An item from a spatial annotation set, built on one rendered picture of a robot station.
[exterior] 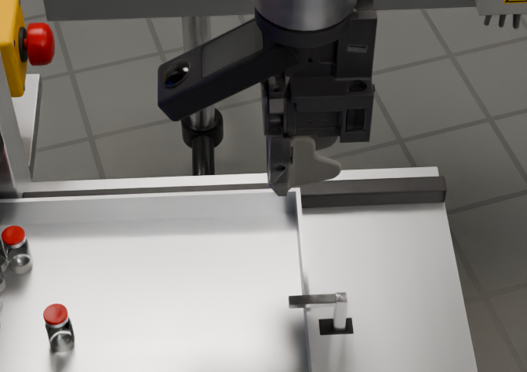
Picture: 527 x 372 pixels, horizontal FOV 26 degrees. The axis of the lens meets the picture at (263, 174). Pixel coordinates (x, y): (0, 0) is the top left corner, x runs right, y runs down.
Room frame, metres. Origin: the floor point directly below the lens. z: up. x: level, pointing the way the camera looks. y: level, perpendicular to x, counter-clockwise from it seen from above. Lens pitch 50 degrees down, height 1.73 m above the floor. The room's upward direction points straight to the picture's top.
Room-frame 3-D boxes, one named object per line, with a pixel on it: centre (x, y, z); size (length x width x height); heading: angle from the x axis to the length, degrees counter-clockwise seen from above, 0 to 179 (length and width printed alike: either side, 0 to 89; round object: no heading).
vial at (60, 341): (0.53, 0.17, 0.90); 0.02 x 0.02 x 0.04
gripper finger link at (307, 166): (0.60, -0.03, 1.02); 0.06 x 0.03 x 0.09; 93
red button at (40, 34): (0.78, 0.22, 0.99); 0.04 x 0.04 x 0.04; 3
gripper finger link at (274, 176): (0.60, -0.01, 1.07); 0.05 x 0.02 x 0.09; 3
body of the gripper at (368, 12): (0.62, -0.04, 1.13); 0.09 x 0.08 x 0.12; 93
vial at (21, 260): (0.61, 0.22, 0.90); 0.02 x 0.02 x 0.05
